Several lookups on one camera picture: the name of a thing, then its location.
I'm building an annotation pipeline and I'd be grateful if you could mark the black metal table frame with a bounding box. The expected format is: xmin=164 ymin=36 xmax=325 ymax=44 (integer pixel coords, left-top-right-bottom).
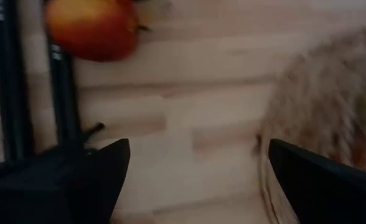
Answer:
xmin=0 ymin=0 xmax=106 ymax=175

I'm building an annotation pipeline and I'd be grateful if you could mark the woven wicker basket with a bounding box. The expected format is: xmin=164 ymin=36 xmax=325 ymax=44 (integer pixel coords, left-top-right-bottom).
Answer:
xmin=253 ymin=24 xmax=366 ymax=224

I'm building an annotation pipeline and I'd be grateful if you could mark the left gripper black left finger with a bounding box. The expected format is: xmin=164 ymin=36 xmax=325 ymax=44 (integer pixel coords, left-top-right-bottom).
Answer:
xmin=0 ymin=138 xmax=131 ymax=224

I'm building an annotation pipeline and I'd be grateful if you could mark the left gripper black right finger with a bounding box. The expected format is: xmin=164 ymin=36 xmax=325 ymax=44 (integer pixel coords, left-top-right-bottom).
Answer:
xmin=268 ymin=138 xmax=366 ymax=224

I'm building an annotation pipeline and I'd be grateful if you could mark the red apple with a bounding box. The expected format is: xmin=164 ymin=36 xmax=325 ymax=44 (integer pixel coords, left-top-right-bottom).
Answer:
xmin=44 ymin=0 xmax=149 ymax=62

